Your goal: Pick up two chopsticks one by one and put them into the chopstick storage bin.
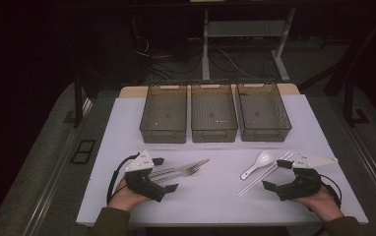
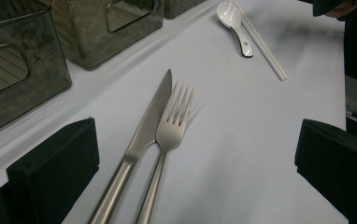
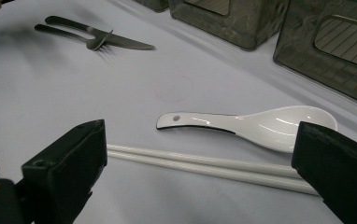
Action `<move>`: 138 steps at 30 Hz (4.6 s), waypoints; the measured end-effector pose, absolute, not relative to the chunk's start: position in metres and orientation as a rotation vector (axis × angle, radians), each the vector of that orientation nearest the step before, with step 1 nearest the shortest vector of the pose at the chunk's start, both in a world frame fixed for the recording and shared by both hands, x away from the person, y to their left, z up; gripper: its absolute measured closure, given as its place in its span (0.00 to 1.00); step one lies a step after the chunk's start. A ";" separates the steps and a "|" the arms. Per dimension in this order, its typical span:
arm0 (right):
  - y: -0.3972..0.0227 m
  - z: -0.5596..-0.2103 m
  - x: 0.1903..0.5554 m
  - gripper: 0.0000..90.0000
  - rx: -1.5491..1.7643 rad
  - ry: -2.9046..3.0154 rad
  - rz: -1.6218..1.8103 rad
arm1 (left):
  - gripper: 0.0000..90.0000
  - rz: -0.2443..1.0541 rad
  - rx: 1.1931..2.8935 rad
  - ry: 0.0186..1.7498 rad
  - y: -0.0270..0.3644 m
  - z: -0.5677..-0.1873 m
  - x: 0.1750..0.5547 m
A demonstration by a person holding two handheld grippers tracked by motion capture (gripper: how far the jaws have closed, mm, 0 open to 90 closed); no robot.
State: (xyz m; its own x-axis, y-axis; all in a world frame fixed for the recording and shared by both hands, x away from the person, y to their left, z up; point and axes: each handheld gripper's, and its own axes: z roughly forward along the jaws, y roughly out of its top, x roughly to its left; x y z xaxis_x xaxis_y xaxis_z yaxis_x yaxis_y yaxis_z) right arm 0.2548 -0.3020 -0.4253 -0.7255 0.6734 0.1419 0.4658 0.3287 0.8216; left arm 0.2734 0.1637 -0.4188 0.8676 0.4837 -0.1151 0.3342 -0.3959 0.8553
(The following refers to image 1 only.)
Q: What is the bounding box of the white ceramic spoon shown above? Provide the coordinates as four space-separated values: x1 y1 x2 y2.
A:
239 149 276 181

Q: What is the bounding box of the silver fork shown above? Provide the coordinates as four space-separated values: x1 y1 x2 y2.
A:
150 164 201 185

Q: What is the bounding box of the white table mat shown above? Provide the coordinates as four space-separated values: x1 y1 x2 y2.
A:
75 93 370 228

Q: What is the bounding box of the person's left hand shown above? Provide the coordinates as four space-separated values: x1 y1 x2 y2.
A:
107 176 152 212

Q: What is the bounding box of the black metal stand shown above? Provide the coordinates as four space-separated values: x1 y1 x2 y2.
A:
323 9 376 128
72 70 94 129

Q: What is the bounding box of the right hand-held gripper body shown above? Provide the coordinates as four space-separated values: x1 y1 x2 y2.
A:
275 151 340 202

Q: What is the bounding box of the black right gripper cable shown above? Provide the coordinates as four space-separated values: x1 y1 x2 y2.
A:
319 173 344 208

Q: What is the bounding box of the tangle of floor cables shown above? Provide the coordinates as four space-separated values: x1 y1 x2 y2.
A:
132 18 204 83

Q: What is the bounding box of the white metal desk frame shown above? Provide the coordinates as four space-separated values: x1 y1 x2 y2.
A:
201 7 297 84

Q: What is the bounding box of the brown transparent plastic basket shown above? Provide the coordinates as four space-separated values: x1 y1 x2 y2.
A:
190 81 239 144
139 83 189 145
235 80 293 143

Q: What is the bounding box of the metal fork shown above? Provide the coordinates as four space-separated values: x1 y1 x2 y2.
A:
148 158 211 180

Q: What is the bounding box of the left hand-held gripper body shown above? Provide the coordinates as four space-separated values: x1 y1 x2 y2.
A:
124 149 167 203

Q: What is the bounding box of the person's right hand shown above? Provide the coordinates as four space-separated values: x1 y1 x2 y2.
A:
294 184 345 223

